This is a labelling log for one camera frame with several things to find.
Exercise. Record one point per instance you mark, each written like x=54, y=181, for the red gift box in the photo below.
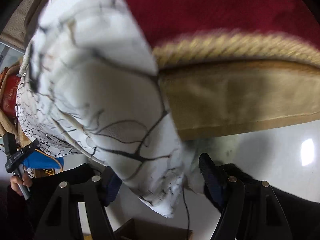
x=8, y=102

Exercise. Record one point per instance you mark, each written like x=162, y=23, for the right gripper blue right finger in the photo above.
x=212, y=186

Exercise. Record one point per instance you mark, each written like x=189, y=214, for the bright red blanket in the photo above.
x=240, y=26

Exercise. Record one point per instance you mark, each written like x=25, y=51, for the beige patterned curtain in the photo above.
x=19, y=21

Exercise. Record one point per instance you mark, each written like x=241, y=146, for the white black-patterned coat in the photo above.
x=89, y=85

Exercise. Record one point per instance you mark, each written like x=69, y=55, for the tan cloth drape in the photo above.
x=9, y=119

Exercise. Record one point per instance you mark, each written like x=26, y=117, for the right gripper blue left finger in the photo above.
x=111, y=184

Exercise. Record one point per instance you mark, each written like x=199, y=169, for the blue bag with orange cord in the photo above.
x=41, y=160

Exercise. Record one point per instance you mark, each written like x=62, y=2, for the person's left hand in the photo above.
x=17, y=182

